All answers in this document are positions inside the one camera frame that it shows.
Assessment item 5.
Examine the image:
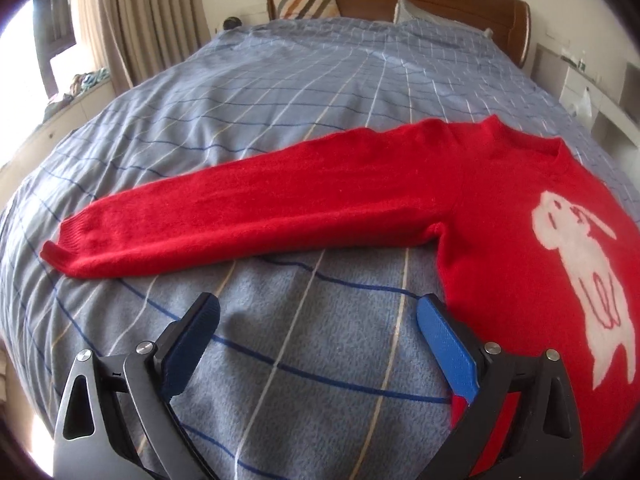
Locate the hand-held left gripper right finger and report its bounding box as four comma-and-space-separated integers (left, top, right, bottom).
414, 292, 586, 480

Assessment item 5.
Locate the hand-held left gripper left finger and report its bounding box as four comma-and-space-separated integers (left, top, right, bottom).
51, 291, 222, 480

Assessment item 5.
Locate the red knit sweater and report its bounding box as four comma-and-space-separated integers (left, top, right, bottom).
40, 114, 640, 480

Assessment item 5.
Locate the pile of clothes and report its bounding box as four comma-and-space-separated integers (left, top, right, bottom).
47, 67, 111, 106

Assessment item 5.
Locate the white window bench cabinet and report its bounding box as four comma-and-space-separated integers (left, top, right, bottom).
0, 77, 118, 211

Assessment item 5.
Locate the blue checked duvet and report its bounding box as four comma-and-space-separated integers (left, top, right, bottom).
0, 16, 640, 480

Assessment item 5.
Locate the white plastic bag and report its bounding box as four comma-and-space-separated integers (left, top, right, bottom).
570, 87, 596, 121

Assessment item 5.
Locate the white desk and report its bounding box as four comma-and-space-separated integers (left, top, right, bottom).
530, 42, 640, 161

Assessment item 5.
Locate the blue-grey pillow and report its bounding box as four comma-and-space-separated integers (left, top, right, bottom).
393, 0, 493, 38

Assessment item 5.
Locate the beige curtain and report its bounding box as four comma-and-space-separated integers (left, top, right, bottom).
70, 0, 213, 93

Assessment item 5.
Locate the window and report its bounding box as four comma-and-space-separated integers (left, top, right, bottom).
0, 0, 83, 106

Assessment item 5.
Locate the striped pillow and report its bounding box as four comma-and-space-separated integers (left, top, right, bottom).
275, 0, 342, 22

